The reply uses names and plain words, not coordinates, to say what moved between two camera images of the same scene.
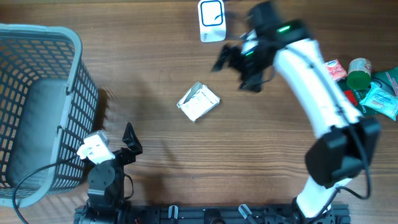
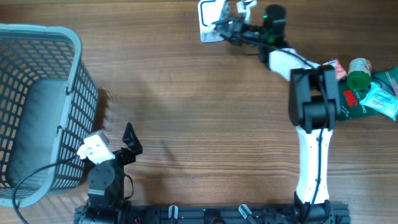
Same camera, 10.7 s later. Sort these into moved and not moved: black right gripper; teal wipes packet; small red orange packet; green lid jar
Moved: black right gripper
Not moved: green lid jar; small red orange packet; teal wipes packet
